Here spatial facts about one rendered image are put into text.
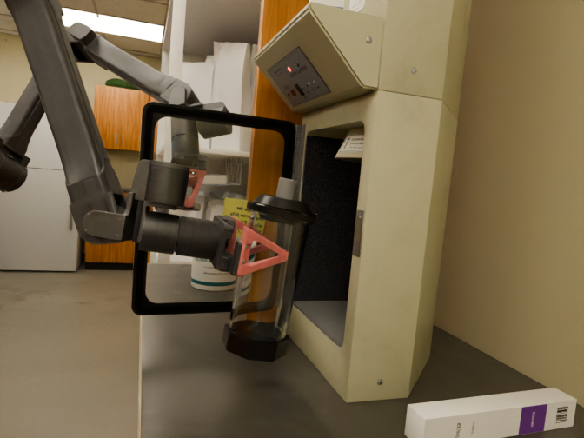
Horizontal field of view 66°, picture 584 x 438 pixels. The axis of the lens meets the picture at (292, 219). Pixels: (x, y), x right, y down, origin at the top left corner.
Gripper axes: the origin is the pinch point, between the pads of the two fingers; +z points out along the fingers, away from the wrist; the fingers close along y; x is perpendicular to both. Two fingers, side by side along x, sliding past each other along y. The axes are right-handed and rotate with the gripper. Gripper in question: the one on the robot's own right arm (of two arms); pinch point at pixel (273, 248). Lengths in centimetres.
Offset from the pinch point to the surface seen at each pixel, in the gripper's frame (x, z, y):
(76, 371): 127, -39, 217
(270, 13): -45, -1, 31
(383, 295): 3.4, 16.5, -6.8
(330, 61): -29.0, 2.2, -2.4
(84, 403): 125, -30, 177
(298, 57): -30.5, -0.2, 6.2
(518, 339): 12, 56, 3
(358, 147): -18.6, 12.4, 3.9
